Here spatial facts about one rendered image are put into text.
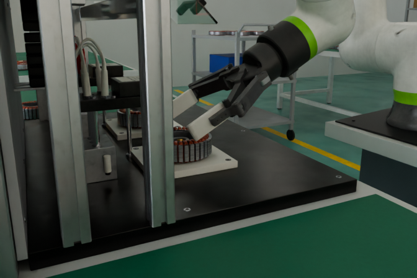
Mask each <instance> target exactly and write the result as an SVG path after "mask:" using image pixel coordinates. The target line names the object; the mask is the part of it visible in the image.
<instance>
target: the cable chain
mask: <svg viewBox="0 0 417 278"><path fill-rule="evenodd" d="M20 9H21V15H22V22H23V23H22V25H23V30H24V31H39V24H38V13H37V2H36V0H20ZM24 41H25V42H26V44H25V51H26V58H27V68H28V73H29V82H28V83H14V86H15V88H14V91H33V90H43V89H45V78H44V72H43V60H42V49H41V43H36V42H40V33H24ZM17 86H28V87H17Z"/></svg>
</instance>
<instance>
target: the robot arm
mask: <svg viewBox="0 0 417 278"><path fill-rule="evenodd" d="M295 2H296V9H295V11H294V12H293V13H292V14H291V15H289V16H288V17H286V18H285V19H284V20H282V21H280V22H279V23H278V24H276V25H275V26H273V27H272V26H271V25H268V30H267V31H266V32H264V33H263V34H261V35H260V36H259V37H258V38H257V41H256V44H255V45H253V46H252V47H250V48H249V49H247V50H246V51H245V52H244V53H243V62H242V64H241V65H239V66H233V64H232V63H230V64H228V65H226V66H225V67H223V68H222V69H220V70H218V71H216V72H214V73H212V74H209V75H207V76H205V77H203V78H201V79H199V80H197V81H194V82H193V83H190V84H189V85H188V87H189V89H188V90H187V91H186V92H184V93H182V94H181V95H180V96H178V97H177V98H175V99H174V100H173V118H175V117H177V116H178V115H179V114H181V113H183V112H184V111H185V110H187V109H188V108H189V107H191V106H192V105H194V104H195V103H197V102H198V101H199V98H201V97H204V96H207V95H210V94H213V93H215V92H218V91H221V90H226V91H229V90H231V89H232V90H231V93H230V94H229V96H228V97H227V99H224V100H222V102H220V103H218V104H217V105H215V106H214V107H212V108H211V109H210V110H208V111H207V112H206V113H204V114H203V115H201V116H200V117H199V118H197V119H195V120H194V121H193V122H191V123H190V124H189V125H187V129H188V131H189V132H190V134H191V135H192V137H193V139H194V140H195V141H198V140H199V139H201V138H202V137H203V136H205V135H206V134H208V133H209V132H210V131H212V130H213V129H214V128H216V127H217V126H219V125H220V124H221V123H223V122H224V121H225V120H227V119H228V118H230V117H234V116H235V115H237V116H238V117H239V118H240V117H243V116H245V114H246V113H247V112H248V110H249V109H250V108H251V107H252V105H253V104H254V103H255V102H256V100H257V99H258V98H259V96H260V95H261V94H262V93H263V91H264V90H265V89H267V88H268V87H269V86H270V85H271V84H272V83H271V82H273V80H275V79H277V78H278V77H282V78H285V77H289V79H290V81H291V80H293V79H294V76H293V73H295V72H296V71H297V70H298V69H299V67H301V66H302V65H304V64H305V63H306V62H308V61H309V60H311V59H312V58H313V57H315V56H316V55H318V54H319V53H321V52H323V51H325V50H327V49H329V48H331V47H334V46H337V45H339V55H340V57H341V59H342V61H343V62H344V63H345V65H347V66H348V67H350V68H352V69H354V70H358V71H369V72H376V73H389V74H392V75H393V95H394V100H393V105H392V108H391V110H390V112H389V113H388V115H387V118H386V122H387V123H388V124H389V125H391V126H393V127H396V128H400V129H403V130H410V131H416V132H417V22H389V21H388V19H387V0H295ZM241 105H243V107H242V106H241Z"/></svg>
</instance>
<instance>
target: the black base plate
mask: <svg viewBox="0 0 417 278"><path fill-rule="evenodd" d="M207 111H208V110H206V109H204V108H202V107H199V106H197V105H195V104H194V105H192V106H191V107H189V108H188V109H187V110H185V111H184V112H183V113H181V114H179V115H178V116H177V117H175V118H174V119H173V120H174V121H175V122H177V123H178V124H180V125H182V126H183V127H187V125H189V124H190V123H191V122H193V121H194V120H195V119H197V118H199V117H200V116H201V115H203V114H204V113H206V112H207ZM98 119H99V134H100V135H105V134H106V135H107V136H108V138H109V139H110V141H111V142H112V143H113V144H114V146H115V154H116V164H117V179H112V180H108V181H101V182H93V183H89V184H87V194H88V202H89V216H90V224H91V238H92V241H91V242H89V243H84V244H81V241H77V242H74V246H70V247H67V248H64V247H63V242H62V239H61V230H60V219H59V212H58V201H57V194H56V183H55V172H54V165H53V154H52V143H51V136H50V125H49V120H44V121H39V119H36V120H25V121H24V135H25V176H26V198H27V239H28V256H29V265H30V270H31V271H34V270H37V269H42V268H45V267H50V266H55V265H58V264H63V263H66V262H70V261H75V260H78V259H83V258H88V257H91V256H95V255H98V254H104V253H108V252H111V251H116V250H119V249H124V248H129V247H132V246H136V245H139V244H144V243H149V242H152V241H157V240H162V239H165V238H169V237H172V236H177V235H182V234H185V233H190V232H193V231H197V230H202V229H206V228H210V227H213V226H218V225H222V224H226V223H231V222H235V221H238V220H243V219H246V218H251V217H256V216H259V215H264V214H267V213H271V212H276V211H279V210H284V209H289V208H292V207H296V206H299V205H304V204H309V203H312V202H317V201H320V200H325V199H329V198H333V197H337V196H340V195H345V194H350V193H353V192H356V187H357V179H355V178H353V177H351V176H348V175H347V174H344V173H342V172H340V171H338V170H336V169H334V168H331V167H329V166H327V165H325V164H323V163H321V162H319V161H317V160H314V159H312V158H310V157H308V156H305V155H303V154H301V153H299V152H297V151H295V150H293V149H290V148H288V147H286V146H284V145H281V144H280V143H278V142H276V141H273V140H271V139H269V138H267V137H264V136H262V135H260V134H258V133H256V132H254V131H252V130H249V129H247V128H245V127H243V126H241V125H238V124H237V123H234V122H232V121H230V120H228V119H227V120H225V121H224V122H223V123H221V124H220V125H219V126H217V127H216V128H214V129H213V130H212V131H210V132H209V133H210V134H211V135H212V145H213V146H215V147H216V148H218V149H219V150H221V151H223V152H224V153H226V154H227V155H229V156H231V157H232V158H234V159H235V160H237V161H238V167H237V168H231V169H225V170H221V171H214V172H210V173H203V174H197V175H193V176H186V177H179V178H175V179H174V182H175V209H176V222H175V223H171V224H167V223H166V222H161V226H157V227H154V228H153V227H152V226H151V225H150V221H149V220H147V219H146V215H145V188H144V173H143V170H142V169H141V168H140V167H139V165H137V163H136V162H135V161H134V160H133V158H128V157H126V154H127V153H128V145H127V140H117V139H116V138H115V137H114V136H113V134H112V133H111V132H110V131H109V129H108V128H107V127H103V126H102V123H103V115H102V113H101V114H98Z"/></svg>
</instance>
